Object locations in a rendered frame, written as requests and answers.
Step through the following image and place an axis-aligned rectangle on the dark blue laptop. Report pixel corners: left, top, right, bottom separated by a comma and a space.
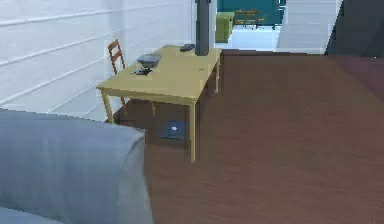
160, 119, 186, 141

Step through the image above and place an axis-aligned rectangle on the light wooden table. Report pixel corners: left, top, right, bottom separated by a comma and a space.
96, 45, 223, 164

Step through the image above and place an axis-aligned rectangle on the black flat object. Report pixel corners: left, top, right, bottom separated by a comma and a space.
132, 66, 154, 76

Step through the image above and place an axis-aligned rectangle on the grey bowl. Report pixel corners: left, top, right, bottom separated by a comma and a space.
135, 53, 163, 68

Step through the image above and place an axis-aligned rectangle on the green cabinet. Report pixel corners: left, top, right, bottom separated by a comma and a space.
215, 11, 236, 44

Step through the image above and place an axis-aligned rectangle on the brown wooden chair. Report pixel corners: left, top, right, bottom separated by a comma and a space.
107, 38, 157, 118

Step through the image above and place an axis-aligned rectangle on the brown wooden dining table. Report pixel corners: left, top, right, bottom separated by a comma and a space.
234, 8, 267, 30

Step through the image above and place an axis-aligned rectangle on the grey sofa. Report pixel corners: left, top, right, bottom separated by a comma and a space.
0, 108, 155, 224

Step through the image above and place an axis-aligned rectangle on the dark grey room door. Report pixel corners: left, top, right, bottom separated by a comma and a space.
324, 0, 384, 58

